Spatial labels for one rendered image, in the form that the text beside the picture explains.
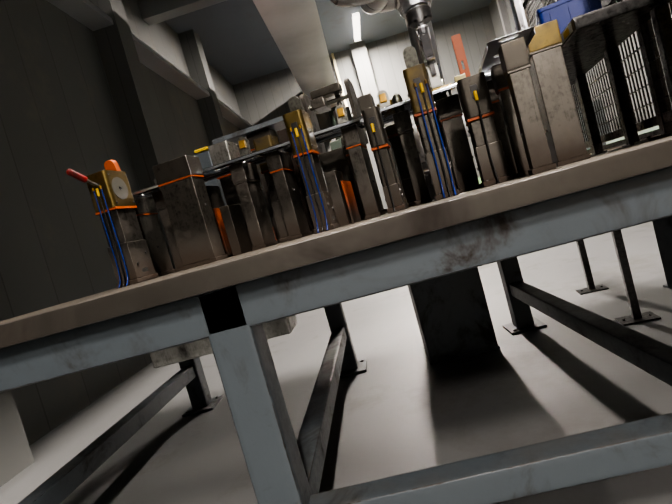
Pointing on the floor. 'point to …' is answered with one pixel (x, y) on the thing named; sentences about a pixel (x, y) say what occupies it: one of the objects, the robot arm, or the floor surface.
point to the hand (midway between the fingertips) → (434, 76)
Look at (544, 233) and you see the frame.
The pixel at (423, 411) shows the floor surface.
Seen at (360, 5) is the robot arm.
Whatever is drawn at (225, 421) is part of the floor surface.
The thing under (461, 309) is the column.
